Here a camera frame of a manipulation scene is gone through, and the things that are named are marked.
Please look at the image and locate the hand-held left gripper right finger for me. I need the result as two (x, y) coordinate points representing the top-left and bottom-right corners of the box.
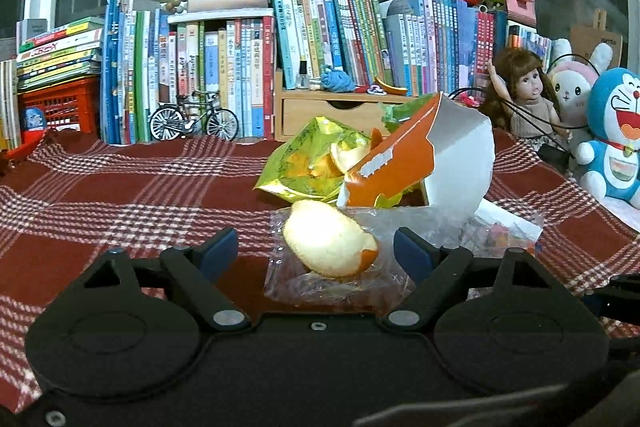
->
(382, 228), (553, 333)

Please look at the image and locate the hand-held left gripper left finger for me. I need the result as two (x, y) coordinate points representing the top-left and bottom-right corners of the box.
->
(82, 228), (251, 333)

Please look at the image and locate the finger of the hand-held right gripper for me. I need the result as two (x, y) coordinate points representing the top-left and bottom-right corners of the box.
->
(610, 273), (640, 293)
(582, 288), (640, 340)

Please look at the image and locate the clear plastic wrapper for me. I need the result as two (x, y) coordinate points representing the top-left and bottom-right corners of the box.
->
(263, 206), (468, 314)

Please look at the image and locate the large orange peel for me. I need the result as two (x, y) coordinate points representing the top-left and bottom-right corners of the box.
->
(282, 199), (379, 279)

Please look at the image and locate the yellow foil snack bag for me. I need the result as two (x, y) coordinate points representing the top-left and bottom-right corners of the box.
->
(253, 117), (416, 210)

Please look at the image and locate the white printed plastic wrapper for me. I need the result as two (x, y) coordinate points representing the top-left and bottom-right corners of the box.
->
(465, 199), (545, 258)

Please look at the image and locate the orange and white paper carton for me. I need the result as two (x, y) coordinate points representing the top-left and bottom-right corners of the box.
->
(336, 92), (496, 228)

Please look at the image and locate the red plaid tablecloth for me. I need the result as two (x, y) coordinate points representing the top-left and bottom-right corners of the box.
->
(0, 127), (640, 413)

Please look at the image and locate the small orange peel piece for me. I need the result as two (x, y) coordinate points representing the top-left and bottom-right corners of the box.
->
(306, 151), (346, 180)
(330, 128), (385, 175)

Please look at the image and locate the miniature bicycle model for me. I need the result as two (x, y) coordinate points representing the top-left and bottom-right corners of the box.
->
(149, 89), (240, 142)

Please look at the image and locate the blue cat plush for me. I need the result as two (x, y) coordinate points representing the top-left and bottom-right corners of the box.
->
(577, 67), (640, 210)

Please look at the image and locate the wooden drawer organizer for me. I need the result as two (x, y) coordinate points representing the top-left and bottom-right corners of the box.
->
(274, 69), (417, 140)

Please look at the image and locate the orange curved toy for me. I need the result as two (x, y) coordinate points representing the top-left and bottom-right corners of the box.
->
(372, 76), (409, 97)

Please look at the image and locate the row of paperback books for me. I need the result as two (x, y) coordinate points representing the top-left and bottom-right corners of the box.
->
(167, 16), (277, 140)

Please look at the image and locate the blue yarn ball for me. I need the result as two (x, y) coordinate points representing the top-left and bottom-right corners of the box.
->
(320, 64), (357, 94)

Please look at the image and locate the brown haired doll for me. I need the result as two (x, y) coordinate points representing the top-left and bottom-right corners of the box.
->
(482, 47), (574, 152)

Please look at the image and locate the white bunny plush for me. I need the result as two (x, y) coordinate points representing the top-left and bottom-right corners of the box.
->
(545, 38), (615, 148)

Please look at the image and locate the row of blue spined books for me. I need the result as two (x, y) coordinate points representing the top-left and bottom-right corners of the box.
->
(384, 0), (510, 98)

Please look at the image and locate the red plastic crate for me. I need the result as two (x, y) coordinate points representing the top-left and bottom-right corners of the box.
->
(17, 76), (102, 134)

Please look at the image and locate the blue round tin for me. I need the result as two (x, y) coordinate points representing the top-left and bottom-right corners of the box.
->
(21, 106), (49, 144)

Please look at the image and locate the row of green spined books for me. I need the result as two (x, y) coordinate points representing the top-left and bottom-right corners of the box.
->
(269, 0), (397, 90)

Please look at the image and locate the row of small colourful books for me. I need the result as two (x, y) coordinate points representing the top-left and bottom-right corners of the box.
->
(507, 21), (554, 72)

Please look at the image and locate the brown cardboard sign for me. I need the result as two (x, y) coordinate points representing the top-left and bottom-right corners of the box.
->
(570, 8), (624, 70)

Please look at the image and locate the flat white box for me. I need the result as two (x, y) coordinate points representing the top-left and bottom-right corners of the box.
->
(167, 0), (275, 26)

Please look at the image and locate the stack of flat lying books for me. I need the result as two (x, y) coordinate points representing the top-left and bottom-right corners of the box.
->
(15, 16), (107, 92)

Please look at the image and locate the row of large flat books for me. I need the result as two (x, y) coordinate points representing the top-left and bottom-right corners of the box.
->
(0, 58), (22, 152)

